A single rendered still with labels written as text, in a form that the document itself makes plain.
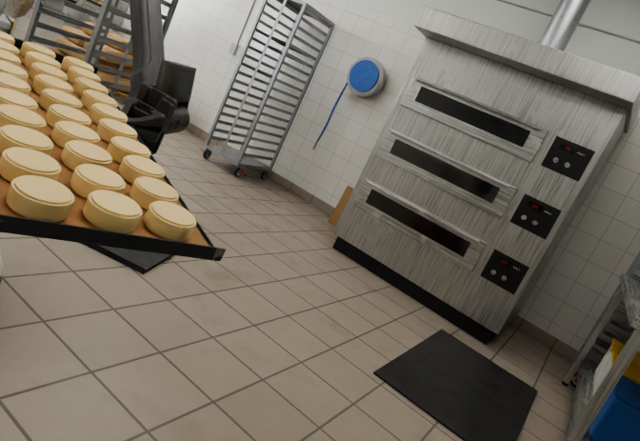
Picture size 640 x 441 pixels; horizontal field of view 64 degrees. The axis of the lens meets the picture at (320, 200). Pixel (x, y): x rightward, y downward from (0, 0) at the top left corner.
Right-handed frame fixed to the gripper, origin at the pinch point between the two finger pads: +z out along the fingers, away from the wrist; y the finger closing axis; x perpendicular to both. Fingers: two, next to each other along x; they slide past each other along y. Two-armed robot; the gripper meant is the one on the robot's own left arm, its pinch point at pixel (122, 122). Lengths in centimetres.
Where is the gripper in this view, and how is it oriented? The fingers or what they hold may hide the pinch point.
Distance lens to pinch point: 84.0
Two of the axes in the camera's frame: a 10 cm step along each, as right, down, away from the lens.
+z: -1.3, 2.0, -9.7
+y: -4.5, 8.6, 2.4
